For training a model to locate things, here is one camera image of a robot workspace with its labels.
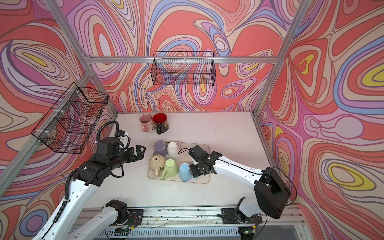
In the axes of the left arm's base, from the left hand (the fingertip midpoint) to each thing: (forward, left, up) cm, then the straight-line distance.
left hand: (139, 148), depth 73 cm
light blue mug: (-7, -22, -13) cm, 27 cm away
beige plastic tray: (+3, -17, -20) cm, 27 cm away
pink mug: (+27, +5, -12) cm, 30 cm away
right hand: (-6, -28, -18) cm, 34 cm away
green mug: (-5, -14, -14) cm, 20 cm away
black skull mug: (+27, -4, -12) cm, 30 cm away
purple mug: (+9, -6, -14) cm, 18 cm away
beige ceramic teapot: (0, -5, -15) cm, 16 cm away
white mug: (+8, -14, -14) cm, 22 cm away
